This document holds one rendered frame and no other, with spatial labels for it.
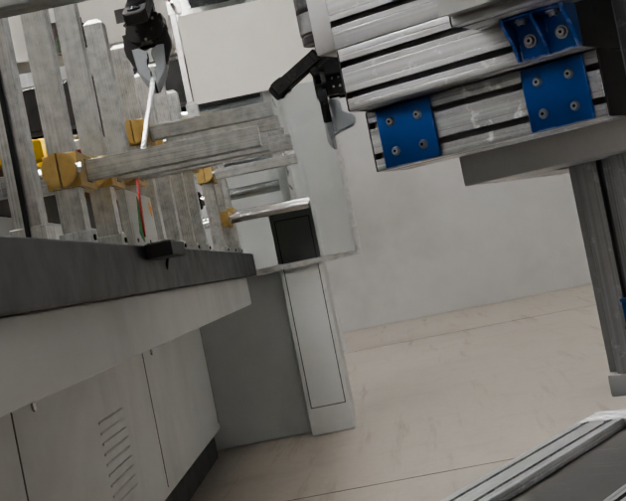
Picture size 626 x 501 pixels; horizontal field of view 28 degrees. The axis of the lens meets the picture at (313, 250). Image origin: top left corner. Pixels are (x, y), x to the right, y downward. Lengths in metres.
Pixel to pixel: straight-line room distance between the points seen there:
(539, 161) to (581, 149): 0.07
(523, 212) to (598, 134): 9.14
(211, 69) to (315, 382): 1.21
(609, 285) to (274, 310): 2.92
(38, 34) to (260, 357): 3.01
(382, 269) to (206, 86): 6.39
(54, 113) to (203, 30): 2.86
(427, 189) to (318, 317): 6.35
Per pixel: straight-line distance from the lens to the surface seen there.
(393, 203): 10.85
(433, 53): 1.72
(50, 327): 1.56
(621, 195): 1.82
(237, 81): 4.61
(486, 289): 10.87
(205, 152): 1.82
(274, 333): 4.71
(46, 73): 1.83
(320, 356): 4.58
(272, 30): 4.63
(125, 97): 2.57
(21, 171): 1.56
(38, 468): 2.16
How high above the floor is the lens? 0.61
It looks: 1 degrees up
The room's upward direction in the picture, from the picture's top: 11 degrees counter-clockwise
